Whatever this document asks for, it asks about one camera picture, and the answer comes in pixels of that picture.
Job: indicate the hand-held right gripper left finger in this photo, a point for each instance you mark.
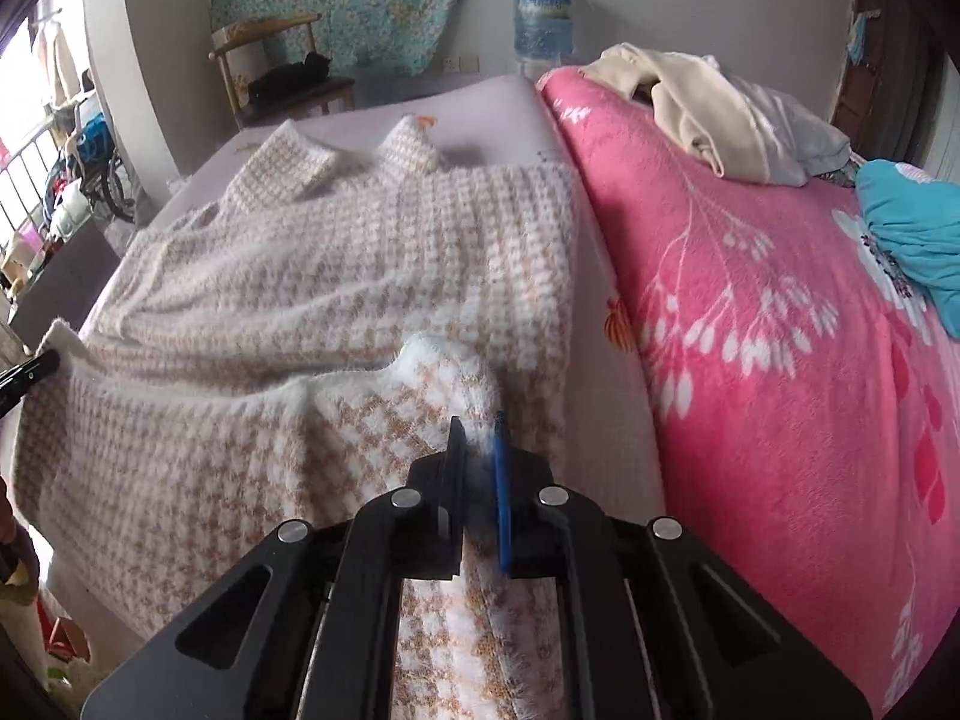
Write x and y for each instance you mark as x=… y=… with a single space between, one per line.
x=439 y=510

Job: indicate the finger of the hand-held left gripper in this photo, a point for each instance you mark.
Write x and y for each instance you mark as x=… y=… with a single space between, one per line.
x=30 y=379

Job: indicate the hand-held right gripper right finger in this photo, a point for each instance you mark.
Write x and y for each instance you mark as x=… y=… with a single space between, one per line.
x=504 y=495

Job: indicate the beige white houndstooth coat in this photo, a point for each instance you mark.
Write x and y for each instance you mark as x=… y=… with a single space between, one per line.
x=262 y=315

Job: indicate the hanging beige clothes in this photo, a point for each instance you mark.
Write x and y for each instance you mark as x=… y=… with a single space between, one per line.
x=56 y=60

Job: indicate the dark cabinet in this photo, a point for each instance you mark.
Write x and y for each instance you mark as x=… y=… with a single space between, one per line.
x=67 y=277

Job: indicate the metal railing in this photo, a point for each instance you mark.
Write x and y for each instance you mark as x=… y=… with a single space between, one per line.
x=22 y=165

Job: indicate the wheelchair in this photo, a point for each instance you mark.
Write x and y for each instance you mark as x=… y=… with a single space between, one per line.
x=112 y=180

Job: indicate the pink floral blanket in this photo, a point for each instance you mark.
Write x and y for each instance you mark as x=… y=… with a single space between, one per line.
x=750 y=277

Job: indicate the wooden chair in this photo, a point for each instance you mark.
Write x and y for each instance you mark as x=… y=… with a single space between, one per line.
x=225 y=60

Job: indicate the beige garment pile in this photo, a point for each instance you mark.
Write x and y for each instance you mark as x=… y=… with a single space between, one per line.
x=697 y=105

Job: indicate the pale grey cloth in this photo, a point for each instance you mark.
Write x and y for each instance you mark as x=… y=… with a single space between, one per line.
x=795 y=127

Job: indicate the blue water jug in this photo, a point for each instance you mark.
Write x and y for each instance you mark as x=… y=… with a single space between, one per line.
x=544 y=19

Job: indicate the dark wooden door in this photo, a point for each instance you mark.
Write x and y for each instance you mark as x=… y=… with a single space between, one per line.
x=892 y=90

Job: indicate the blue hanging cloth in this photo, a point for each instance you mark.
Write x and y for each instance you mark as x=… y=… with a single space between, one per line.
x=862 y=37

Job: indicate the white wall socket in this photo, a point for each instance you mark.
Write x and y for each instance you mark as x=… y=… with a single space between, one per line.
x=465 y=64

